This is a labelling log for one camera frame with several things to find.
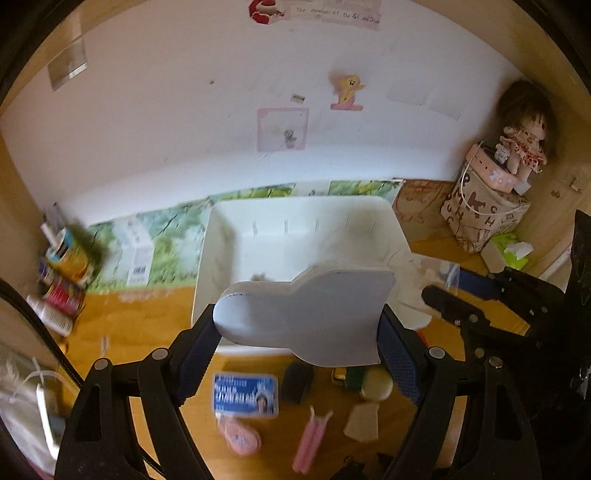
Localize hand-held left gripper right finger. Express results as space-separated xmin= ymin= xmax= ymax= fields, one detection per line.
xmin=376 ymin=305 xmax=543 ymax=480

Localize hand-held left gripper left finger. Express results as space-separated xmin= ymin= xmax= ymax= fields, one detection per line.
xmin=55 ymin=307 xmax=223 ymax=480

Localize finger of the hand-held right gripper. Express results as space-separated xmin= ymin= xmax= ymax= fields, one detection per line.
xmin=455 ymin=267 xmax=566 ymax=325
xmin=421 ymin=285 xmax=532 ymax=342

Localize cream plastic piece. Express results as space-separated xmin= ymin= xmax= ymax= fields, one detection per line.
xmin=343 ymin=401 xmax=380 ymax=443

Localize pink oval case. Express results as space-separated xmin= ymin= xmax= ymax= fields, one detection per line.
xmin=217 ymin=415 xmax=260 ymax=457

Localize pink stick clip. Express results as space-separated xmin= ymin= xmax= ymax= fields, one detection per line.
xmin=292 ymin=405 xmax=333 ymax=475

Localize white plastic storage bin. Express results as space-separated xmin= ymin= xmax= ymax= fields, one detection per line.
xmin=191 ymin=195 xmax=460 ymax=356

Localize round cream case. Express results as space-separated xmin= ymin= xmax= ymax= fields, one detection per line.
xmin=360 ymin=369 xmax=394 ymax=401

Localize green tissue pack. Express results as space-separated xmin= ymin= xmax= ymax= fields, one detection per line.
xmin=480 ymin=233 xmax=534 ymax=273

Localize green cube box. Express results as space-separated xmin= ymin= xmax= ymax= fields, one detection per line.
xmin=346 ymin=367 xmax=370 ymax=391

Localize clear box with blue label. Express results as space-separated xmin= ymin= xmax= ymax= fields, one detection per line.
xmin=212 ymin=373 xmax=280 ymax=418

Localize letter-printed canvas bag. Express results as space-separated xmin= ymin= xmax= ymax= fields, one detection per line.
xmin=440 ymin=173 xmax=532 ymax=254

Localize cardboard with red drawing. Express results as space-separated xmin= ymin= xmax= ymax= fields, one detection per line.
xmin=392 ymin=180 xmax=458 ymax=243

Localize black power adapter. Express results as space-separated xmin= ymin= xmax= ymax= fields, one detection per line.
xmin=281 ymin=362 xmax=314 ymax=404

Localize pink round box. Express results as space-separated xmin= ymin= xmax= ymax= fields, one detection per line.
xmin=465 ymin=141 xmax=520 ymax=192

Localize green landscape poster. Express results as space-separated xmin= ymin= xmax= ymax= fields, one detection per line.
xmin=88 ymin=180 xmax=402 ymax=291

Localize white carton with barcode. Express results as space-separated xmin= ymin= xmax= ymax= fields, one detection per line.
xmin=127 ymin=217 xmax=155 ymax=284

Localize pink red carton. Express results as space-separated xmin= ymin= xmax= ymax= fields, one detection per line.
xmin=41 ymin=277 xmax=86 ymax=319

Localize white bottle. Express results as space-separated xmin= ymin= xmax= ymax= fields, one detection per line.
xmin=28 ymin=295 xmax=75 ymax=335

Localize brown-haired rag doll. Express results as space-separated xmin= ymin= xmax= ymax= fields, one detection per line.
xmin=496 ymin=79 xmax=555 ymax=178

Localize clear tape patch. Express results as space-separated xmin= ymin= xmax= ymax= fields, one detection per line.
xmin=47 ymin=34 xmax=88 ymax=88

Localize white cord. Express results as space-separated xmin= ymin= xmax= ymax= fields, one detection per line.
xmin=461 ymin=152 xmax=485 ymax=217

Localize white charger cable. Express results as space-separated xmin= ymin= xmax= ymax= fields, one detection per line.
xmin=34 ymin=369 xmax=65 ymax=450

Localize pony wall sticker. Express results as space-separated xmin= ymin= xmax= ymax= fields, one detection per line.
xmin=330 ymin=71 xmax=369 ymax=112

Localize pink framed wall picture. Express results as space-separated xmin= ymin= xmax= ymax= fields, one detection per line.
xmin=256 ymin=107 xmax=310 ymax=153

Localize red wall sticker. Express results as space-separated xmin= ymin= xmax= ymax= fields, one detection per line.
xmin=248 ymin=0 xmax=287 ymax=24

